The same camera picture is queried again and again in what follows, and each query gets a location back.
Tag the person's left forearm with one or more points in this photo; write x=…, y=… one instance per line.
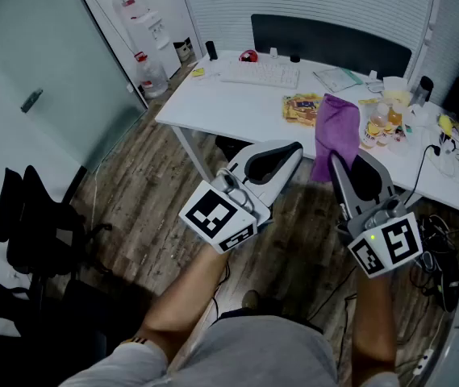
x=184, y=292

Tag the white folded paper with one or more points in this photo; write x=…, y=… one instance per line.
x=394, y=83

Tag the frosted glass door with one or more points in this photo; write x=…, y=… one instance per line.
x=31, y=34

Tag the yellow snack wrapper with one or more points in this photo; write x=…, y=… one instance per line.
x=368, y=101

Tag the black cylinder speaker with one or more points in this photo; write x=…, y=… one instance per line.
x=211, y=51

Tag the yellow banana-shaped object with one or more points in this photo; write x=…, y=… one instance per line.
x=445, y=125

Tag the black round puck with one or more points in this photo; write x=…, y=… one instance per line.
x=295, y=59

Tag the person's grey shirt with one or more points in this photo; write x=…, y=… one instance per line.
x=253, y=357

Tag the clear water jug red cap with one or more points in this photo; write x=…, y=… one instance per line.
x=152, y=77

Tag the small yellow note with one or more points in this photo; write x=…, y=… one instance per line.
x=198, y=72

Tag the purple cloth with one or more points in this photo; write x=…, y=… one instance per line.
x=336, y=131

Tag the orange drink bottle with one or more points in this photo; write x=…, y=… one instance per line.
x=392, y=121

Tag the clear dispenser water bottle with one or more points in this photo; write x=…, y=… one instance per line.
x=128, y=0

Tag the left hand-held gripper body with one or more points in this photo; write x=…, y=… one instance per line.
x=209, y=216

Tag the person's black shorts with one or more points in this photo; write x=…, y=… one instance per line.
x=277, y=309

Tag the small white stand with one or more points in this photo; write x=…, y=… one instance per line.
x=373, y=76
x=274, y=53

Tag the red round object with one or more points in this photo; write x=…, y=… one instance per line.
x=248, y=56

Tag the small white bucket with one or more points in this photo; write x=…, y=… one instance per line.
x=182, y=51

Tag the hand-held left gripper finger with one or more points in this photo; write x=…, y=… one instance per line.
x=281, y=180
x=261, y=149

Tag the white keyboard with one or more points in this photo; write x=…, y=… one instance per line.
x=261, y=75

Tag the yellow tea bottle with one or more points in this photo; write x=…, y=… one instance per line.
x=372, y=129

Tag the person's brown shoe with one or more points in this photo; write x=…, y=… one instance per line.
x=250, y=298

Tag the transparent document folder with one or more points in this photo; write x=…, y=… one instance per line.
x=336, y=80

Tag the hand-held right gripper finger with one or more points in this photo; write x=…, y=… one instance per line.
x=386, y=184
x=344, y=188

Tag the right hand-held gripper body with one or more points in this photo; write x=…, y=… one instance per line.
x=398, y=242

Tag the white power strip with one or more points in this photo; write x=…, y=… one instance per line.
x=423, y=361

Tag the white water dispenser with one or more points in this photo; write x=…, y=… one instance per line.
x=154, y=42

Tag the clear plastic food bag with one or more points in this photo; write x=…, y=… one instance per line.
x=396, y=97

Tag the black office chair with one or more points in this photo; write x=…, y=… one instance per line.
x=39, y=224

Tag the person's right forearm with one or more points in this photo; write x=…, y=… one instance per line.
x=374, y=321

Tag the dark grey partition screen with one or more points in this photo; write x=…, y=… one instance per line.
x=326, y=42

